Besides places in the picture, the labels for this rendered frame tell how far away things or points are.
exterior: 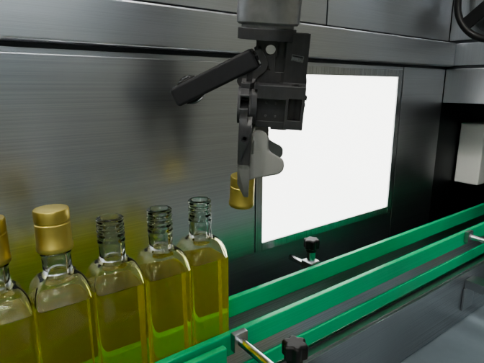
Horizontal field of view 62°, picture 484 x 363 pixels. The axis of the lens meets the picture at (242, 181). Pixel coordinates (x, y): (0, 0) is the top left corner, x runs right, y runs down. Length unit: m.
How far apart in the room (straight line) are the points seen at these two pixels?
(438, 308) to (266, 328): 0.48
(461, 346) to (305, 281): 0.41
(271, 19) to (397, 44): 0.57
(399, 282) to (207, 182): 0.42
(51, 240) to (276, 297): 0.40
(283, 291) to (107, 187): 0.34
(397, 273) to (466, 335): 0.29
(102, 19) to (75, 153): 0.18
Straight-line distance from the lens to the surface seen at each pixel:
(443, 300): 0.99
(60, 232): 0.44
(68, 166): 0.57
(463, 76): 1.24
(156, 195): 0.62
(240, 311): 0.66
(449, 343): 1.02
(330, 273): 0.79
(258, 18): 0.48
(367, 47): 0.93
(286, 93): 0.49
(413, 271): 0.89
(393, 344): 0.87
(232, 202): 0.56
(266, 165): 0.51
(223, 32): 0.68
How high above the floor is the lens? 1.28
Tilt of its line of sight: 13 degrees down
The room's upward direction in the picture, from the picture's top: straight up
